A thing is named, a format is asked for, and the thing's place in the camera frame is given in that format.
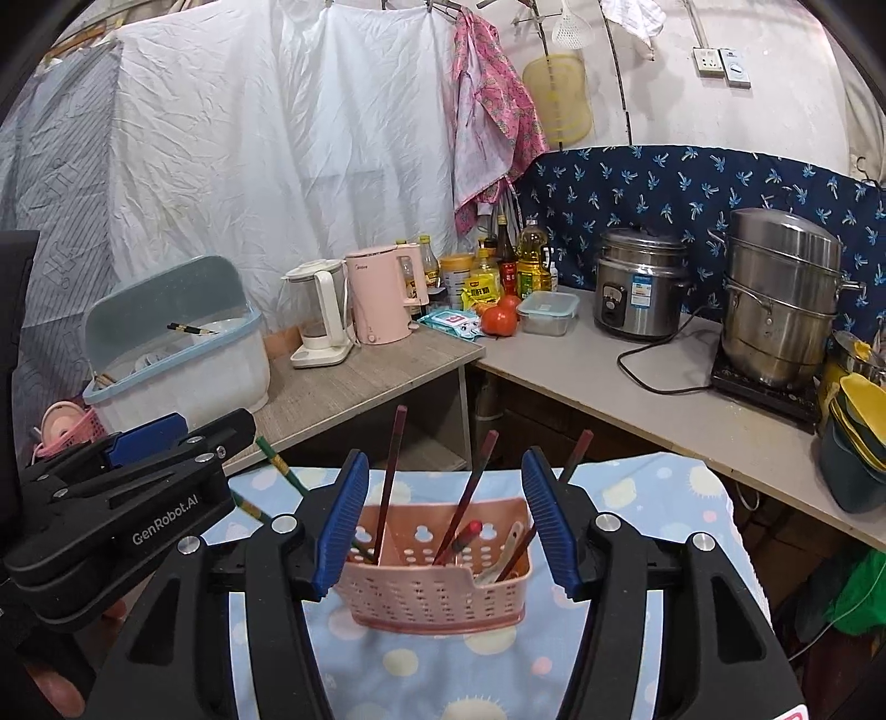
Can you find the white wall switch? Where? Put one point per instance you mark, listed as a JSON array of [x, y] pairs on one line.
[[735, 68]]

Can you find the steel steamer pot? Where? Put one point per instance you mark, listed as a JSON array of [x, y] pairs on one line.
[[782, 304]]

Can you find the white plastic skimmer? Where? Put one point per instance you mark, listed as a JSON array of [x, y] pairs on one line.
[[573, 28]]

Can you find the beige cutting board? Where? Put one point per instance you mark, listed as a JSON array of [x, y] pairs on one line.
[[559, 104]]

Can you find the steel rice cooker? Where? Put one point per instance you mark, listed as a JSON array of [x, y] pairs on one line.
[[637, 291]]

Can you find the pink electric kettle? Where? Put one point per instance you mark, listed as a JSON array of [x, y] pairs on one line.
[[377, 298]]

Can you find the green plastic bag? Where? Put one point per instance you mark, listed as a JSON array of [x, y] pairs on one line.
[[865, 588]]

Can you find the yellow seasoning packet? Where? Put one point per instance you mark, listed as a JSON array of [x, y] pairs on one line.
[[483, 291]]

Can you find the grey striped cloth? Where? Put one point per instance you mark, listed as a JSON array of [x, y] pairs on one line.
[[55, 208]]

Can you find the white hanging sheet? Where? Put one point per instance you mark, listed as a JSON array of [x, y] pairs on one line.
[[277, 138]]

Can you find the yellow cap glass bottle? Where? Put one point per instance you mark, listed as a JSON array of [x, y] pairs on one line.
[[429, 266]]

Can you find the white wall socket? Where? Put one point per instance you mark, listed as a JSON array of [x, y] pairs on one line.
[[708, 61]]

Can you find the dark sauce bottle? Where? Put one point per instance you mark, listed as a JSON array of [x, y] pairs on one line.
[[504, 242]]

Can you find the clear food container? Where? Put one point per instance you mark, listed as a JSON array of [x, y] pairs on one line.
[[547, 315]]

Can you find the grey wooden table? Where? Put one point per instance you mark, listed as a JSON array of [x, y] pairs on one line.
[[360, 388]]

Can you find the green chopstick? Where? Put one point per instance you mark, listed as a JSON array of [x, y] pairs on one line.
[[250, 509], [280, 462]]

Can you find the black induction cooktop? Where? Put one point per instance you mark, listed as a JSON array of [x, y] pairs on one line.
[[761, 398]]

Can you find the maroon chopstick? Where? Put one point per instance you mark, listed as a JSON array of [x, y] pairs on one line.
[[391, 478], [471, 484], [576, 453]]

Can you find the pink floral apron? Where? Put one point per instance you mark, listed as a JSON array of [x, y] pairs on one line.
[[495, 118]]

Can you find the yellow lid tin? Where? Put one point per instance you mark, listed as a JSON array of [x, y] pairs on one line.
[[457, 280]]

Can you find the white dish box grey-blue lid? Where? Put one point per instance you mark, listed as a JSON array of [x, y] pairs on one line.
[[180, 374]]

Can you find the silver spoon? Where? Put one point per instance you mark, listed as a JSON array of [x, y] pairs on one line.
[[505, 554]]

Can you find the white towel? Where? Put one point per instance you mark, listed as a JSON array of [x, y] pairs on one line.
[[626, 21]]

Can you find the blue printed tablecloth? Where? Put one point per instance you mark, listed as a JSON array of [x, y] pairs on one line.
[[415, 664]]

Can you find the red round fruit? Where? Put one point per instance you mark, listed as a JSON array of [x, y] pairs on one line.
[[500, 318]]

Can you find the wet wipes pack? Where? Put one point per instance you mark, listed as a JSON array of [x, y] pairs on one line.
[[453, 324]]

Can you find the cooking oil bottle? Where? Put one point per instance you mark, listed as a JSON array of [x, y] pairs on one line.
[[533, 263]]

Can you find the stack of teal yellow bowls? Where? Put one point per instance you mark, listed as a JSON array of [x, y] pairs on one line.
[[855, 450]]

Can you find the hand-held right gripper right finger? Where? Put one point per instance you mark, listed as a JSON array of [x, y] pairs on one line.
[[547, 526]]

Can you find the black chopstick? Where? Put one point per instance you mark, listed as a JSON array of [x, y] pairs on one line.
[[192, 329]]

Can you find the white glass kettle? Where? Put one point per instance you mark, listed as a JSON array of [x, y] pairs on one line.
[[318, 311]]

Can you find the red chopstick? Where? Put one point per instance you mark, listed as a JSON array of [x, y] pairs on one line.
[[468, 534]]

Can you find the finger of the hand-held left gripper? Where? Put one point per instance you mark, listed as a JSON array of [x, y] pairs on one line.
[[145, 439]]

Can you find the pink perforated utensil basket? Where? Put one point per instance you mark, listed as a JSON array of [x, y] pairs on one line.
[[429, 588]]

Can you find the pink plastic basket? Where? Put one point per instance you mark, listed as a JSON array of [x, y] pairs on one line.
[[69, 429]]

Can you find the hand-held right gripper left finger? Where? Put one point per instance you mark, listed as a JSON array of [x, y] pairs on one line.
[[346, 519]]

